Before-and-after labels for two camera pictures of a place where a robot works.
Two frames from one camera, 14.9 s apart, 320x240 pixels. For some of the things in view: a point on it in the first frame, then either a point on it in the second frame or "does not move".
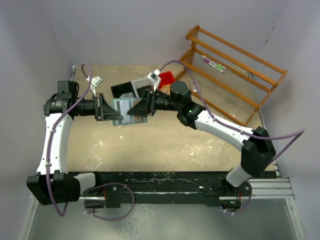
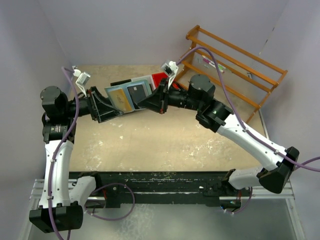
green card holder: x=123 y=105 -> x=128 y=95
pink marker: x=213 y=65 does not move
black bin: x=118 y=90 -> x=119 y=82
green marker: x=216 y=63 does not move
